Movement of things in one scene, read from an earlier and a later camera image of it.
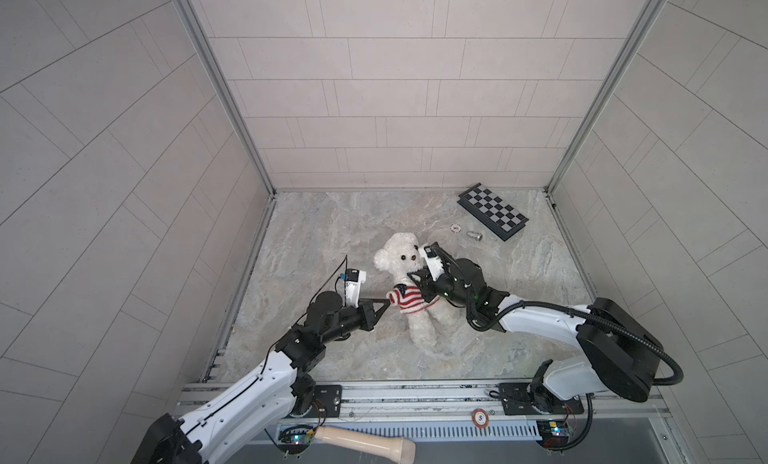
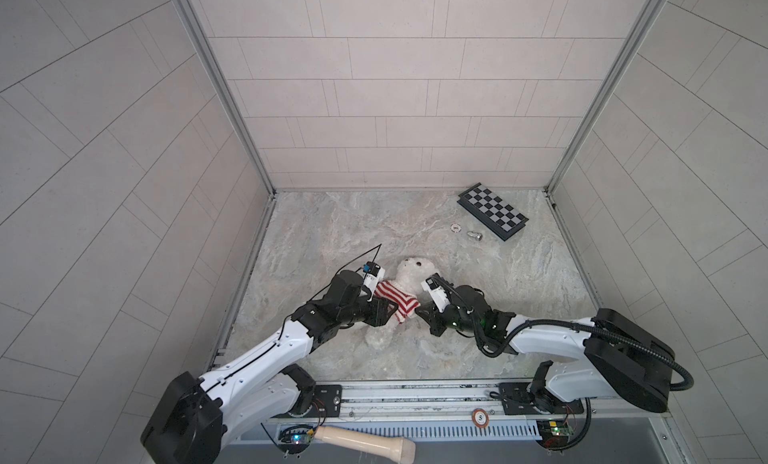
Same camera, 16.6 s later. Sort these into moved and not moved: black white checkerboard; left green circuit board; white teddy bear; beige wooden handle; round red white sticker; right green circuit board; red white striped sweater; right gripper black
Moved: white teddy bear; right gripper black; red white striped sweater
Not moved: beige wooden handle; black white checkerboard; round red white sticker; left green circuit board; right green circuit board
